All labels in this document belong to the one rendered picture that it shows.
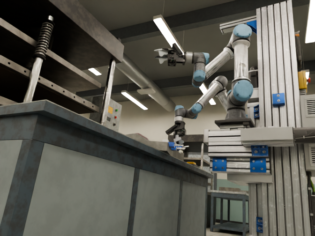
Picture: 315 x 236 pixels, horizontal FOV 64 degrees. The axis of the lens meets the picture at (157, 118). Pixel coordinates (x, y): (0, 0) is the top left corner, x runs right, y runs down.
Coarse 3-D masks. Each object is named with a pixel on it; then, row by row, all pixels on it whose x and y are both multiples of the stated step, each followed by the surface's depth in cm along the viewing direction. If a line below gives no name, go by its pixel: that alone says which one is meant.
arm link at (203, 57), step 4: (196, 52) 166; (200, 52) 166; (192, 56) 172; (196, 56) 164; (200, 56) 164; (204, 56) 164; (208, 56) 164; (192, 60) 166; (196, 60) 164; (200, 60) 163; (204, 60) 164; (208, 60) 164
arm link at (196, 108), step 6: (216, 78) 220; (222, 78) 215; (216, 84) 213; (222, 84) 213; (210, 90) 210; (216, 90) 211; (204, 96) 207; (210, 96) 208; (198, 102) 205; (204, 102) 205; (192, 108) 202; (198, 108) 200; (192, 114) 207
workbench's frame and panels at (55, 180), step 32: (0, 128) 93; (32, 128) 85; (64, 128) 95; (96, 128) 103; (0, 160) 88; (32, 160) 83; (64, 160) 94; (96, 160) 110; (128, 160) 131; (160, 160) 162; (0, 192) 82; (32, 192) 82; (64, 192) 94; (96, 192) 108; (128, 192) 129; (160, 192) 160; (192, 192) 209; (0, 224) 77; (32, 224) 81; (64, 224) 93; (96, 224) 107; (128, 224) 127; (160, 224) 157; (192, 224) 205
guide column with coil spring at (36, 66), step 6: (48, 18) 188; (48, 24) 187; (48, 30) 186; (42, 36) 183; (48, 36) 186; (42, 42) 182; (36, 60) 177; (42, 60) 180; (36, 66) 176; (36, 72) 175; (30, 78) 173; (36, 78) 175; (30, 84) 172; (36, 84) 175; (30, 90) 171; (24, 96) 169; (30, 96) 170; (24, 102) 168
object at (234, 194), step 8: (216, 192) 522; (224, 192) 514; (232, 192) 508; (240, 192) 501; (248, 192) 646; (240, 200) 636; (248, 200) 563; (248, 208) 569; (248, 216) 564; (216, 224) 546; (224, 224) 568; (232, 224) 594; (240, 224) 620; (248, 224) 559; (248, 232) 555
